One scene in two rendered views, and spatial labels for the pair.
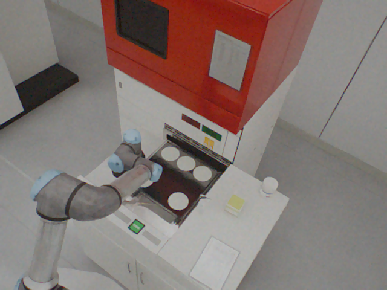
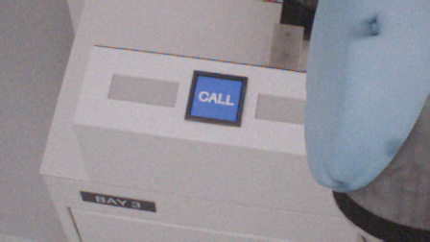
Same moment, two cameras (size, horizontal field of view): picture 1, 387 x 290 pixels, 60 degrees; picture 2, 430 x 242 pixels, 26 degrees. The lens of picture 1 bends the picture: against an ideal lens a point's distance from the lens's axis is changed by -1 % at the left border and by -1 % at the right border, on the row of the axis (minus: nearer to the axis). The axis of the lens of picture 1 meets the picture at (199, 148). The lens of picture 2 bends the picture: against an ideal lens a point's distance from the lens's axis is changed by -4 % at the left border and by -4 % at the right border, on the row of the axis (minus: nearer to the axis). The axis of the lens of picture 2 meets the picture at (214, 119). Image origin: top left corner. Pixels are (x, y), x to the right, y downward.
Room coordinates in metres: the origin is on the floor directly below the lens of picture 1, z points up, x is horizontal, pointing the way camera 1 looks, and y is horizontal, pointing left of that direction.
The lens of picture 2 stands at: (0.33, 0.60, 1.81)
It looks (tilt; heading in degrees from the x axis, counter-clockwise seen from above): 62 degrees down; 343
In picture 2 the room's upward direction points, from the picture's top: 1 degrees counter-clockwise
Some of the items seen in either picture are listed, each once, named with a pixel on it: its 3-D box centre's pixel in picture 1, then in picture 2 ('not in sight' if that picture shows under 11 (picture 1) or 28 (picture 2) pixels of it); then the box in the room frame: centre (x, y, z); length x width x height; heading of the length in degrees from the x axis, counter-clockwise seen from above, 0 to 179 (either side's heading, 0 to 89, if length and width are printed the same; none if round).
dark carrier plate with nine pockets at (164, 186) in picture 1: (174, 176); not in sight; (1.02, 0.11, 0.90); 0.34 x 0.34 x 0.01; 63
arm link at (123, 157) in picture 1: (124, 159); not in sight; (0.84, 0.31, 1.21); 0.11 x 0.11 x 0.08; 75
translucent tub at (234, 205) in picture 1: (234, 205); not in sight; (0.84, -0.21, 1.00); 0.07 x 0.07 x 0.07; 67
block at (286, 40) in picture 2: not in sight; (284, 60); (0.85, 0.35, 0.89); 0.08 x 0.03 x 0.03; 153
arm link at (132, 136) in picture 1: (132, 142); not in sight; (0.94, 0.30, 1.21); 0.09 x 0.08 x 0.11; 165
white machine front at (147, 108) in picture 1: (172, 119); not in sight; (1.31, 0.18, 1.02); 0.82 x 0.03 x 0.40; 63
